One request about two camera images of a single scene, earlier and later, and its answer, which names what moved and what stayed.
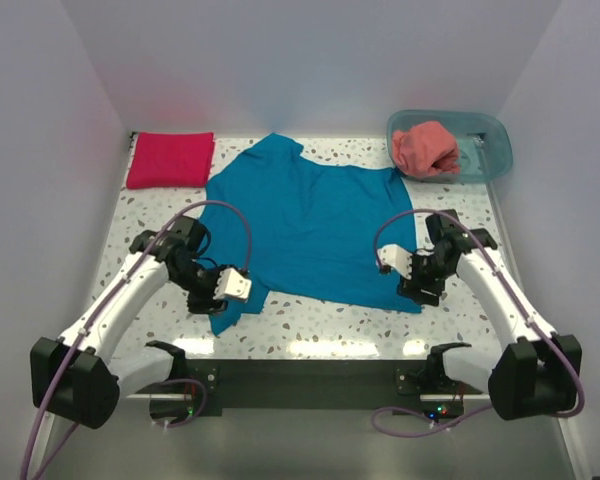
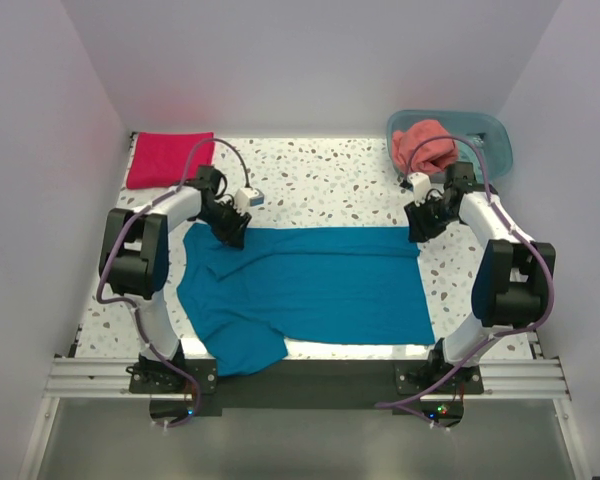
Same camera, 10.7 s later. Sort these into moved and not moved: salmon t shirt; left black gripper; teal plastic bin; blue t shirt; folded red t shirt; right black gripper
Moved: blue t shirt; right black gripper; left black gripper
Not moved: teal plastic bin; salmon t shirt; folded red t shirt
